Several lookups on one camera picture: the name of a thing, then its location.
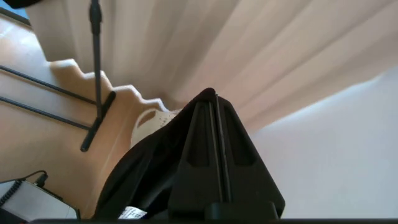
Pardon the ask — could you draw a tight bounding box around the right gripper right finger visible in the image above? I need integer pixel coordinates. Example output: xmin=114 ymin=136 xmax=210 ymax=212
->
xmin=216 ymin=95 xmax=285 ymax=218

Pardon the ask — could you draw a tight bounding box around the black clothes rack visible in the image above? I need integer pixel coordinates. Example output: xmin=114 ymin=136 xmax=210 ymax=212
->
xmin=0 ymin=0 xmax=117 ymax=152

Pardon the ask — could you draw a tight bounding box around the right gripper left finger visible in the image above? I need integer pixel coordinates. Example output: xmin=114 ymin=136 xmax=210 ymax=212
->
xmin=167 ymin=95 xmax=223 ymax=218

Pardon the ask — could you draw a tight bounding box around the white laundry basket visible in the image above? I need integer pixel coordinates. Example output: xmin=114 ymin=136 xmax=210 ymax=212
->
xmin=130 ymin=108 xmax=183 ymax=149

